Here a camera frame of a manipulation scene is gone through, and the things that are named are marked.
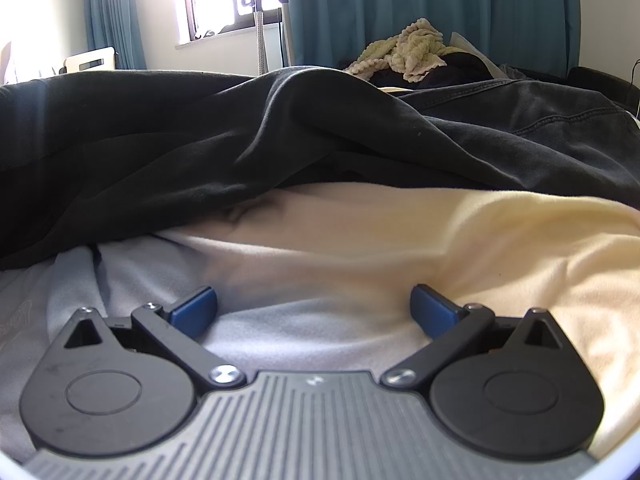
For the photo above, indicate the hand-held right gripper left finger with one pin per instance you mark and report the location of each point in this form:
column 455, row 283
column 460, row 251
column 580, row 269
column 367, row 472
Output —
column 194, row 310

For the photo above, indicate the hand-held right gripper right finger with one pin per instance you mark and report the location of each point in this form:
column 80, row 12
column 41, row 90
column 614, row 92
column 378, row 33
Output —
column 434, row 310

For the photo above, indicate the light blue garment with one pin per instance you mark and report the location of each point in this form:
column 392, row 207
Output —
column 300, row 330

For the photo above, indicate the dark grey garment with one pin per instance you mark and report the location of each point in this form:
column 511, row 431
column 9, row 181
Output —
column 150, row 160

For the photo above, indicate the cream fleece blanket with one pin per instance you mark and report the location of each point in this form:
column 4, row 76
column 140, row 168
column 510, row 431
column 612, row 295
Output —
column 525, row 250

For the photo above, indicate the dark denim jeans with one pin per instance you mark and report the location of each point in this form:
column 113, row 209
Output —
column 575, row 135

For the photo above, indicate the black cloth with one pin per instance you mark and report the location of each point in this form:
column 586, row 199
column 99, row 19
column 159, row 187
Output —
column 467, row 67

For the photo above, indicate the cream knitted blanket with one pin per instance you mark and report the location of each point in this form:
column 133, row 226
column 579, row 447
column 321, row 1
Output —
column 415, row 45

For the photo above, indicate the white box device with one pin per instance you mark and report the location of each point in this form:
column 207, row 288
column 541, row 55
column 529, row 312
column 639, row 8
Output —
column 90, row 59

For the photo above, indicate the black furniture edge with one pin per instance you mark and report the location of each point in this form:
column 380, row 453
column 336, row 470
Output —
column 597, row 82

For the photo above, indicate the garment steamer stand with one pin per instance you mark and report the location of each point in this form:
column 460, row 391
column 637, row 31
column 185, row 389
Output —
column 260, row 25

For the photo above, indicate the narrow teal curtain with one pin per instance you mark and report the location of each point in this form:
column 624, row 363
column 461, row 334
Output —
column 112, row 10

